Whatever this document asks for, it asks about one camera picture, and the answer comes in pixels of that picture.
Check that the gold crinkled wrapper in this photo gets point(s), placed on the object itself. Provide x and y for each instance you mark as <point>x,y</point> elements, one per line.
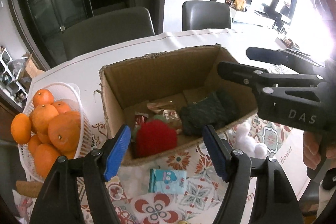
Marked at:
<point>165,110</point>

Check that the yellow carabiner toy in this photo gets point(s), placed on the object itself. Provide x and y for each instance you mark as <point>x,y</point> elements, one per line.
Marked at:
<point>183,222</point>

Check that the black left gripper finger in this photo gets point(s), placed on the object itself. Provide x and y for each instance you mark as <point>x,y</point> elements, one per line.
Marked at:
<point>294,60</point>
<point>253,76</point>

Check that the floral fabric cover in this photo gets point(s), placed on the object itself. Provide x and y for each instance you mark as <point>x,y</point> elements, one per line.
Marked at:
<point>25,204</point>

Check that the woven wicker tissue box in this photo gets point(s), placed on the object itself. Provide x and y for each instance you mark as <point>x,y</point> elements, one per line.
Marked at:
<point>29,188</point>

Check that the white shoe rack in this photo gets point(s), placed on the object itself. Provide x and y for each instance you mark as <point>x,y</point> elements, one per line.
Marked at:
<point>11,90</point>

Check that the orange fruit left outer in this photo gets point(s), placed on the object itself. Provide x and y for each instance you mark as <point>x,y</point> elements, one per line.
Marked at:
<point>21,129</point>

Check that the person's right hand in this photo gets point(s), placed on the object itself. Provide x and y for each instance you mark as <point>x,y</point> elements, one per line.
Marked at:
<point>311,155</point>

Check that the teal cartoon tissue pack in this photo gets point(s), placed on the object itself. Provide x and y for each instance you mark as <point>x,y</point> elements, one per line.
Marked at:
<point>167,181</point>

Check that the dark grey chair left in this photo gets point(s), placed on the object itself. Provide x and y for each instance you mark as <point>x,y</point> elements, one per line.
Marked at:
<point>106,30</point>

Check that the dark grey chair right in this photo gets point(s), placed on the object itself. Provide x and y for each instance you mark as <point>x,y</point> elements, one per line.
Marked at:
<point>200,15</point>

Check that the white plastic fruit basket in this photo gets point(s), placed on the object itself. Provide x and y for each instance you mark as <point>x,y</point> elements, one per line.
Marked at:
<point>39,154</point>

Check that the brown cardboard box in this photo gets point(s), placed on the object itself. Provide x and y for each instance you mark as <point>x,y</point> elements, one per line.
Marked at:
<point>183,76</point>

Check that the red candy packet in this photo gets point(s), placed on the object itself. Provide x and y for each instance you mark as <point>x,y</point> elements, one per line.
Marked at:
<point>139,119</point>

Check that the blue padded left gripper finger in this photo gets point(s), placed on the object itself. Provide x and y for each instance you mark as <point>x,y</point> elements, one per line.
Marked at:
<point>275,200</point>
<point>58,201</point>

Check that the dark green knitted cloth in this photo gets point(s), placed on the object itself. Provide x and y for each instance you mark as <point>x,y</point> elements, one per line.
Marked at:
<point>217,109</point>

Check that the dark grey chair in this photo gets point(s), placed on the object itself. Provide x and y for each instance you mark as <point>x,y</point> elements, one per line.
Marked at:
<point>200,15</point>
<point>106,30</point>

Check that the orange fruit right top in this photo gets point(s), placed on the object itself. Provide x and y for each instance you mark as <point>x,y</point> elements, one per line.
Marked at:
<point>43,97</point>

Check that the white plush toy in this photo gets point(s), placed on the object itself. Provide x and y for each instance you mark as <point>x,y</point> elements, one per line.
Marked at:
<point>248,144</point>

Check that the orange fruit front large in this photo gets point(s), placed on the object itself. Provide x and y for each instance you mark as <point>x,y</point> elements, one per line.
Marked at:
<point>64,131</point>

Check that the red fluffy pompom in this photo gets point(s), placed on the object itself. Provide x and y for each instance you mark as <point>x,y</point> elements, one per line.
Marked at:
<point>155,137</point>

